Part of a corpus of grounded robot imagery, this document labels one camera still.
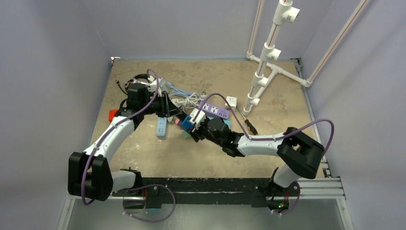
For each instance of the aluminium frame rail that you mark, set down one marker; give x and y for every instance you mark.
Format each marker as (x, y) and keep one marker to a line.
(320, 206)

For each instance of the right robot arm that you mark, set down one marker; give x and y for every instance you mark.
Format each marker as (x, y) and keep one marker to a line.
(300, 153)

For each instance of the white cube power socket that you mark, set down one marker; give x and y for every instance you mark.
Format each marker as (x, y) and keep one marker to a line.
(231, 103)

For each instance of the green block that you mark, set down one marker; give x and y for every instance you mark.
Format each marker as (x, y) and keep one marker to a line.
(185, 134)

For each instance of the blue block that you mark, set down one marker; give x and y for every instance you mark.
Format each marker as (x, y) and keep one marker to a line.
(186, 124)

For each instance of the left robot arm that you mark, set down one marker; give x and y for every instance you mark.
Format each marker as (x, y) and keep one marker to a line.
(89, 173)

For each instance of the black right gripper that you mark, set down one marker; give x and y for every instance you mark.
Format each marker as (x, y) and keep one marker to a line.
(197, 131)

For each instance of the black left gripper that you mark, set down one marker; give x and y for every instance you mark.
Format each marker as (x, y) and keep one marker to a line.
(166, 108)

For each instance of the red handled adjustable wrench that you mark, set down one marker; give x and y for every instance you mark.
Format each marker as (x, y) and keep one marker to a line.
(134, 81)

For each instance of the purple power strip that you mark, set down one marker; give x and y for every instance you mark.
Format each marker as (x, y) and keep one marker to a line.
(214, 111)

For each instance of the light blue power strip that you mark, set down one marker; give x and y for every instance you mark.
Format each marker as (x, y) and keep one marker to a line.
(161, 128)

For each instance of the white PVC pipe frame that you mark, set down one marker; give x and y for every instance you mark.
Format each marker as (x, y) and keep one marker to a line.
(285, 13)

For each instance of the teal power strip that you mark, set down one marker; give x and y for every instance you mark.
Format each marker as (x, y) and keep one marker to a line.
(227, 122)

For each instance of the red cube socket adapter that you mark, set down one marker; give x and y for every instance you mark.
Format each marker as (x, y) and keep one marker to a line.
(111, 114)

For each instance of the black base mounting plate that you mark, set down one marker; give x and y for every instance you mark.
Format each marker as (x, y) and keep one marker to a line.
(255, 192)

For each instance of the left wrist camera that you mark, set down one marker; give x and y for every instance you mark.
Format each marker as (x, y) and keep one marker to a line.
(159, 85)

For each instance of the yellow black screwdriver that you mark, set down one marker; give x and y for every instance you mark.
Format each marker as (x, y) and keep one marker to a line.
(250, 126)

